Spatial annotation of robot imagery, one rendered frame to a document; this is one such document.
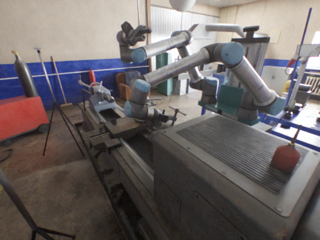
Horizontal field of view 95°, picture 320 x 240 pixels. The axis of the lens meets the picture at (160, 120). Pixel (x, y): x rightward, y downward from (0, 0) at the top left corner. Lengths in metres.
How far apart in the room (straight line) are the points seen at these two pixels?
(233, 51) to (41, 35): 4.86
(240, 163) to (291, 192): 0.15
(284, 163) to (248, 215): 0.21
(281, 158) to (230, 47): 0.63
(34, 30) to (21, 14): 0.35
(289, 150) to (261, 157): 0.10
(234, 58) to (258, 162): 0.60
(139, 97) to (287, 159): 0.66
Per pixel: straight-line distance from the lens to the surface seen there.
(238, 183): 0.54
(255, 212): 0.52
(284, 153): 0.62
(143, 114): 0.86
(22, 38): 5.29
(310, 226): 0.61
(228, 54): 0.98
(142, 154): 1.56
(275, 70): 7.55
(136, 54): 1.08
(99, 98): 2.20
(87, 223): 2.09
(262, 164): 0.64
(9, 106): 3.90
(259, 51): 1.67
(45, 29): 5.30
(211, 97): 1.79
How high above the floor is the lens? 1.70
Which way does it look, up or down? 26 degrees down
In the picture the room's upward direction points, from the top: straight up
